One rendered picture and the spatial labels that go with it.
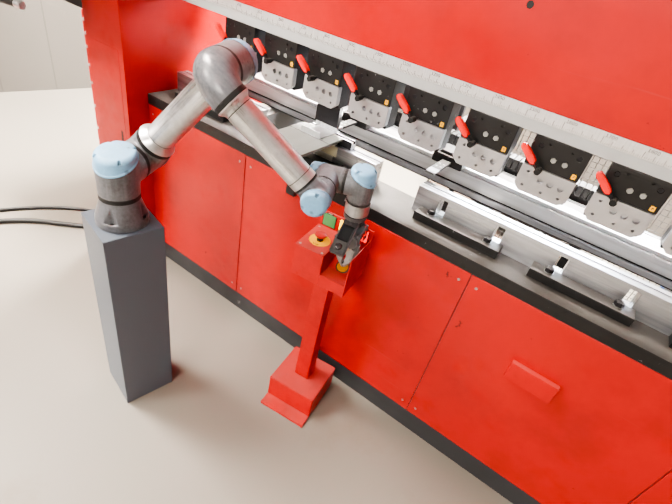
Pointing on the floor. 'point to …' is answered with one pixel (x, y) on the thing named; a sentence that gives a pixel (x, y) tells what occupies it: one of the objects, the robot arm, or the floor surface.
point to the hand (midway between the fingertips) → (342, 264)
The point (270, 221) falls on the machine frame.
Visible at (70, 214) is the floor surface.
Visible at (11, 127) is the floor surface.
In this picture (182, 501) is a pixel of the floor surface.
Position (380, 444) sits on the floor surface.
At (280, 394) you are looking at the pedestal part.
